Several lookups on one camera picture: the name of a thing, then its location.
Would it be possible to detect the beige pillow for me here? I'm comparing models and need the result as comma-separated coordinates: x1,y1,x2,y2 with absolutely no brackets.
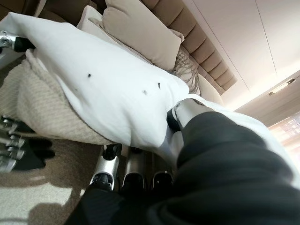
103,0,185,71

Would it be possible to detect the long brass ceiling light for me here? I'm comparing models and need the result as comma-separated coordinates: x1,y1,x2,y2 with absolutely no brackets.
268,78,296,97

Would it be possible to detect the patterned fringed cushion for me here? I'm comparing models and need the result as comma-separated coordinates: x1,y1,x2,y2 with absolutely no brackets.
172,46,203,97

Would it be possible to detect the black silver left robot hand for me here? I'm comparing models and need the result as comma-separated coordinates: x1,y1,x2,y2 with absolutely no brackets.
0,30,56,174

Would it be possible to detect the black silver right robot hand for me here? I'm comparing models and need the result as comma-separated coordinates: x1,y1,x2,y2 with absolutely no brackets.
63,98,300,225

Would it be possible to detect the white pillow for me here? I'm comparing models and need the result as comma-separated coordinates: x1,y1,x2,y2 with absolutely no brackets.
77,5,153,66

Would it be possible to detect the beige knit blanket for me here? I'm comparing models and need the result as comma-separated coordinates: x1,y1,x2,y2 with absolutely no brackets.
0,49,118,146

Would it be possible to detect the white duvet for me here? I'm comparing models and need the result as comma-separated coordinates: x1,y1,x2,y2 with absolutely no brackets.
0,11,285,165

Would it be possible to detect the brown tufted headboard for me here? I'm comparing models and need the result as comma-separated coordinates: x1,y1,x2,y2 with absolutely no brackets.
150,0,236,91

